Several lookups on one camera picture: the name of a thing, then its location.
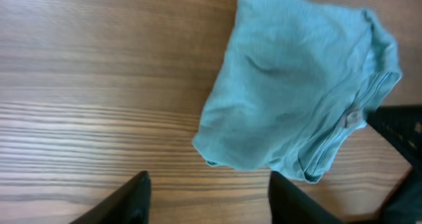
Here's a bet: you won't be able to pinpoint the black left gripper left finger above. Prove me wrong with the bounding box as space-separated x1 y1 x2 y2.
71 171 152 224

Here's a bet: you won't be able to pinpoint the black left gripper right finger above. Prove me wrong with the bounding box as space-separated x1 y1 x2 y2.
268 171 343 224

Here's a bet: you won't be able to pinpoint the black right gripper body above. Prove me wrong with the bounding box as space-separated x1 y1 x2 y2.
366 105 421 171

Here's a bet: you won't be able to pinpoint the light blue t-shirt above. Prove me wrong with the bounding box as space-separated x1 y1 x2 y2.
193 0 402 183

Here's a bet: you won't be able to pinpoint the black t-shirt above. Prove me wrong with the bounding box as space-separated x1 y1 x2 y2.
380 170 421 224

